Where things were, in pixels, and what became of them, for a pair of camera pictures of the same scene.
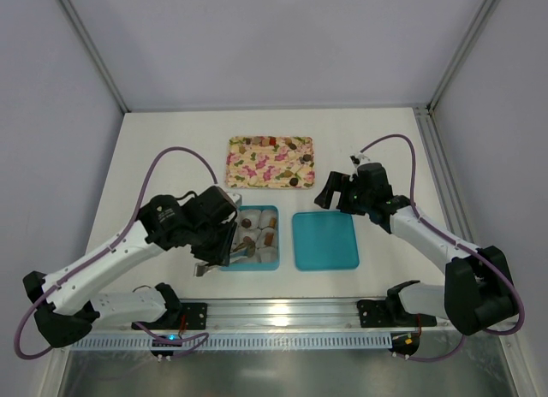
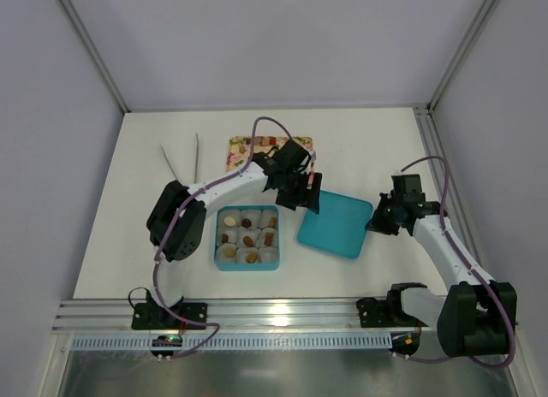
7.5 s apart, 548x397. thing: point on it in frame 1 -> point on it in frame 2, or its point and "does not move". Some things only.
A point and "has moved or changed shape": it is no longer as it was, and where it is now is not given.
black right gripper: [342, 192] -> [381, 220]
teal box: [260, 224] does not move
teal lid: [324, 240] has moved or changed shape
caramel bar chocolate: [269, 239] does not move
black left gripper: [220, 246] -> [302, 196]
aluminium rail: [276, 316] does not move
